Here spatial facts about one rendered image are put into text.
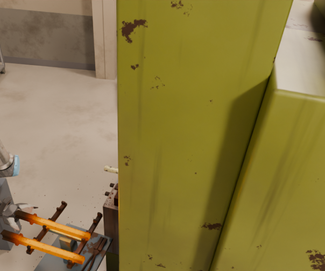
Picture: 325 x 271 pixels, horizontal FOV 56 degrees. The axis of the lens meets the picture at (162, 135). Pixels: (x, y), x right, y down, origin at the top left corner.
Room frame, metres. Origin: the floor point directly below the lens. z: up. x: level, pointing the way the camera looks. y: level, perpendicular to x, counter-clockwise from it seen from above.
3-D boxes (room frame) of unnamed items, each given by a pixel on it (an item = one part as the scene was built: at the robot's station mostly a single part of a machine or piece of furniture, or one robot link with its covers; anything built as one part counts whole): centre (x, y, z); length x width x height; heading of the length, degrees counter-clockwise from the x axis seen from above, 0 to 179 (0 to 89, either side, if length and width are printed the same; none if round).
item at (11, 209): (1.00, 0.76, 0.98); 0.12 x 0.08 x 0.09; 76
